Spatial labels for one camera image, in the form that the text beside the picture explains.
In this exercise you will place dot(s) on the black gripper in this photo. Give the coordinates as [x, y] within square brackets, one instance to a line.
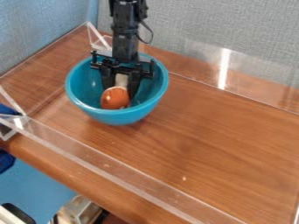
[140, 68]

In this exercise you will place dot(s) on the brown cap toy mushroom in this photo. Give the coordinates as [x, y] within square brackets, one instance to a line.
[114, 97]

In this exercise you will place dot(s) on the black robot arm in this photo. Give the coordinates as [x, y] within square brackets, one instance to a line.
[124, 60]

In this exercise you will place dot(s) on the blue plastic bowl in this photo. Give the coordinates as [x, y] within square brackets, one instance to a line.
[84, 89]

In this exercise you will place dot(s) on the clear acrylic back barrier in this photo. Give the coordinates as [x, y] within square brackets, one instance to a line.
[244, 39]

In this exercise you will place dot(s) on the clear acrylic front barrier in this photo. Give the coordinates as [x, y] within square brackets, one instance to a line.
[148, 188]

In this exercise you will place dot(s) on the blue cloth object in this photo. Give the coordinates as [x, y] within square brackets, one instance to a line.
[6, 159]

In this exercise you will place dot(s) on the black and white object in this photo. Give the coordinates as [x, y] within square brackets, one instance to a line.
[12, 215]

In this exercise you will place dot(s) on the clear acrylic corner bracket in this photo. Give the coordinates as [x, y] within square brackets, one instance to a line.
[96, 39]

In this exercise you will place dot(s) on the grey metal frame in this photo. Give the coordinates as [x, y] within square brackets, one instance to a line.
[77, 211]

